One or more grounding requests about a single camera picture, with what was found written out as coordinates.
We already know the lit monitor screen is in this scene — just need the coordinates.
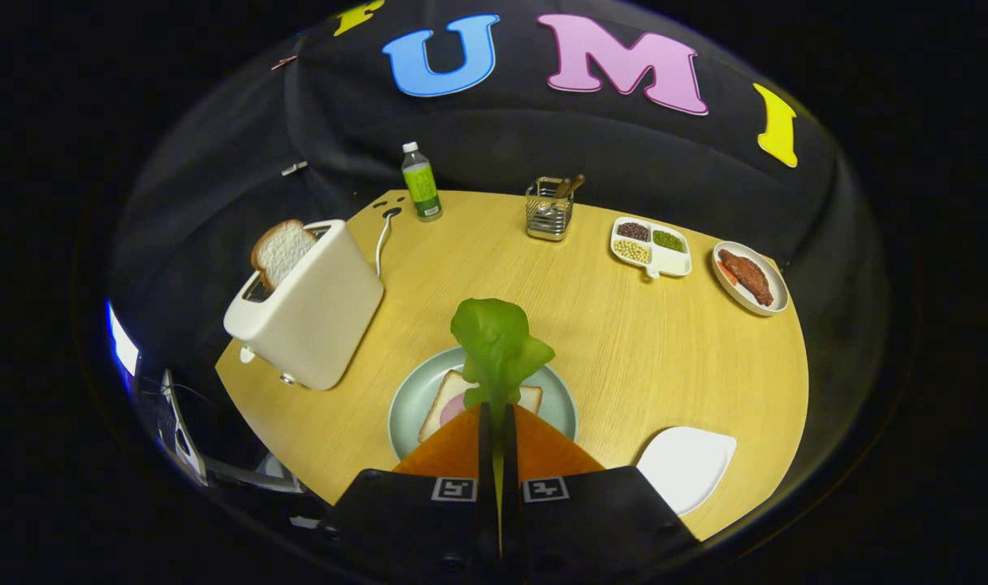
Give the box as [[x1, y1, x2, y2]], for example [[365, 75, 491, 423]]
[[106, 301, 141, 379]]

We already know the white framed device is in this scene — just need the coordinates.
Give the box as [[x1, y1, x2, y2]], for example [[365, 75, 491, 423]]
[[159, 370, 210, 488]]

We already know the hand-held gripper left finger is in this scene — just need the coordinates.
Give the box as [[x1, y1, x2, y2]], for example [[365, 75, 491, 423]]
[[323, 404, 501, 571]]

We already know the white toaster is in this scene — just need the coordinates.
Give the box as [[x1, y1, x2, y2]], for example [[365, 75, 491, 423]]
[[223, 219, 385, 392]]

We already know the pale green round plate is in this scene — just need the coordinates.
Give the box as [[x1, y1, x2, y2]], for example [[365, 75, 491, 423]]
[[388, 346, 579, 462]]

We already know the white divided dish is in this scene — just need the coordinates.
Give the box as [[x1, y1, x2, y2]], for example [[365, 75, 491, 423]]
[[609, 216, 693, 280]]

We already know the white leaf-shaped plate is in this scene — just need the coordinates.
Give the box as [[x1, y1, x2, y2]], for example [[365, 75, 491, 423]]
[[636, 427, 739, 518]]

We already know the white toaster cable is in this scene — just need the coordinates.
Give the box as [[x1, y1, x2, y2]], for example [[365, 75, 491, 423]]
[[375, 210, 402, 279]]

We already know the brown meat piece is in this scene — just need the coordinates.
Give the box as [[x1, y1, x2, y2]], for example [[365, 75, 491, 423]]
[[719, 249, 775, 307]]

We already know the white oval meat plate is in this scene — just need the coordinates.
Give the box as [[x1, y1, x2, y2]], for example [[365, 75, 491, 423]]
[[712, 240, 790, 317]]

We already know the black backdrop cloth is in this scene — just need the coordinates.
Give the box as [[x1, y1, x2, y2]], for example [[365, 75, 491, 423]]
[[108, 0, 889, 488]]

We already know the green lettuce leaf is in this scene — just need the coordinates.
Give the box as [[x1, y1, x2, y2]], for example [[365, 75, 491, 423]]
[[450, 297, 557, 431]]

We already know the white bread slice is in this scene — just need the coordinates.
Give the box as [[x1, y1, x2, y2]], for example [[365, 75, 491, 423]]
[[250, 219, 319, 292], [418, 370, 544, 444]]

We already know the metal utensil holder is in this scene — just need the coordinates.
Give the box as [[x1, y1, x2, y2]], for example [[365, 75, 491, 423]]
[[526, 176, 575, 242]]

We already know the green drink bottle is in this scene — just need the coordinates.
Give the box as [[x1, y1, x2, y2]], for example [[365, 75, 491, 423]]
[[401, 141, 444, 223]]

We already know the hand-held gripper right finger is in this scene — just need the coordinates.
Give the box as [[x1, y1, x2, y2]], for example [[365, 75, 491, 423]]
[[504, 405, 700, 574]]

